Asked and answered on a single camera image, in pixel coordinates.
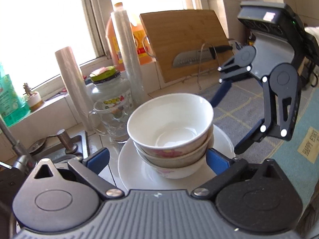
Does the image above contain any white ceramic bowl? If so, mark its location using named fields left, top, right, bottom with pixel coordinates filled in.
left=127, top=93, right=214, bottom=158

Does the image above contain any white plate under bowls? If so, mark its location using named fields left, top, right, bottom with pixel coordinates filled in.
left=117, top=124, right=236, bottom=191

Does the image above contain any right gloved hand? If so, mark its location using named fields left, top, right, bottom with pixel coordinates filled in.
left=304, top=26, right=319, bottom=45

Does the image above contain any middle stacked bowl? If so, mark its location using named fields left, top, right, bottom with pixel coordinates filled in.
left=134, top=126, right=214, bottom=168

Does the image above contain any grey checked table mat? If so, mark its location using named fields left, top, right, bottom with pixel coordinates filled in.
left=199, top=78, right=315, bottom=165

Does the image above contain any bottom stacked floral bowl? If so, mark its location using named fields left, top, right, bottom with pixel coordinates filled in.
left=136, top=149, right=206, bottom=179

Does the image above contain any clear glass mug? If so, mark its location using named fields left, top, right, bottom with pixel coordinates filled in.
left=88, top=96, right=134, bottom=144

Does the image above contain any teal happy everyday mat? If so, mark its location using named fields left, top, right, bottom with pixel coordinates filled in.
left=272, top=88, right=318, bottom=208

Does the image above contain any metal sink faucet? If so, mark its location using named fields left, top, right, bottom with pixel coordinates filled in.
left=0, top=117, right=37, bottom=176

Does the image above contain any bamboo cutting board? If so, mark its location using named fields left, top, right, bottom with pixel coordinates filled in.
left=140, top=10, right=233, bottom=83

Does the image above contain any glass jar green lid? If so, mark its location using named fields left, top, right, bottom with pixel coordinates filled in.
left=89, top=66, right=133, bottom=110

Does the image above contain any small potted plant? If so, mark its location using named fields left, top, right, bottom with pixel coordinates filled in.
left=23, top=83, right=44, bottom=112

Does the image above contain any green detergent bottle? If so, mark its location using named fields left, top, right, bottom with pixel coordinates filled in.
left=0, top=65, right=30, bottom=127

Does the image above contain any plastic wrap roll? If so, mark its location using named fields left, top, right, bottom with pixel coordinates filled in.
left=55, top=46, right=97, bottom=131
left=111, top=7, right=148, bottom=108

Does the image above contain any wire cutting board rack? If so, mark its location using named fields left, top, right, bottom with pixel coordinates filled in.
left=184, top=43, right=220, bottom=90

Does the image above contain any santoku knife black handle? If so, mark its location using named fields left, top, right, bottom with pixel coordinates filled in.
left=172, top=45, right=232, bottom=68

